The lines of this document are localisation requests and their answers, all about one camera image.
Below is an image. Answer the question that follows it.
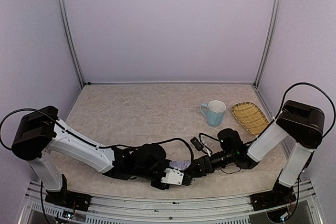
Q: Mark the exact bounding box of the lavender folding umbrella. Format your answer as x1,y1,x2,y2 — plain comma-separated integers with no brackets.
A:
169,160,192,171

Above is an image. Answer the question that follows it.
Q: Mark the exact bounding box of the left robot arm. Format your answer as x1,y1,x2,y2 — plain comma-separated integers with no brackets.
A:
11,106,193,192

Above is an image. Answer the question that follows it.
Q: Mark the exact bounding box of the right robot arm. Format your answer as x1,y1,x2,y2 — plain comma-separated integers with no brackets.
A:
185,100,325,188

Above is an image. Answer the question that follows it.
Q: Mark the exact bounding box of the light blue mug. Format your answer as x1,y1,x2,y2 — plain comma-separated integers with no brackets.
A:
200,100,227,127

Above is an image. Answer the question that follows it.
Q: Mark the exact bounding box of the woven bamboo tray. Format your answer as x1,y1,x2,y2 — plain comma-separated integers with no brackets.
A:
231,102,269,136

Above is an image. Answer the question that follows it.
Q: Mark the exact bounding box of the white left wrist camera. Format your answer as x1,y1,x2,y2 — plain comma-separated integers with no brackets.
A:
151,168,193,190

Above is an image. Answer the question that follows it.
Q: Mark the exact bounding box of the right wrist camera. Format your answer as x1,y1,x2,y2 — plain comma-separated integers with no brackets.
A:
190,137,212,156

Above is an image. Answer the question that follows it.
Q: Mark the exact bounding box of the front aluminium rail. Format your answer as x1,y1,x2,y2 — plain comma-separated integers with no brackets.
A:
19,179,323,224

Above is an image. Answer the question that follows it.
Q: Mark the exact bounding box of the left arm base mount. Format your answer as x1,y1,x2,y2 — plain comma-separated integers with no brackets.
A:
45,191,91,212

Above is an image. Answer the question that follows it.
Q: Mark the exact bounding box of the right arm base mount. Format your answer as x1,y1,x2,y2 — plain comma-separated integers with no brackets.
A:
250,191,297,211

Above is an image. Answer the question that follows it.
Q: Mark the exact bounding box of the right aluminium frame post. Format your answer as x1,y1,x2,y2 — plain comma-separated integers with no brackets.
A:
254,0,281,89

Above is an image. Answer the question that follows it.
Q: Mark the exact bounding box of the aluminium frame post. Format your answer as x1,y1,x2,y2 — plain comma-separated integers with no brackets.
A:
254,0,281,89
57,0,86,89

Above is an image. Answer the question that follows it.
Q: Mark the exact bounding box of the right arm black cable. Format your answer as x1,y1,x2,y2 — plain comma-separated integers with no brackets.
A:
272,82,333,141

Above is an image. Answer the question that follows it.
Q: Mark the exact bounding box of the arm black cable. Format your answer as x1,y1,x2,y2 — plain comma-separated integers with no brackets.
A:
272,82,333,141
0,108,58,151

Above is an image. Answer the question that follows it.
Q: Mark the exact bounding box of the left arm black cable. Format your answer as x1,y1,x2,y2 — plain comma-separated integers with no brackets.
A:
0,108,58,151

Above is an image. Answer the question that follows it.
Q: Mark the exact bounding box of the left aluminium frame post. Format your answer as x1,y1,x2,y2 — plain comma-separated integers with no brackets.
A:
57,0,86,89

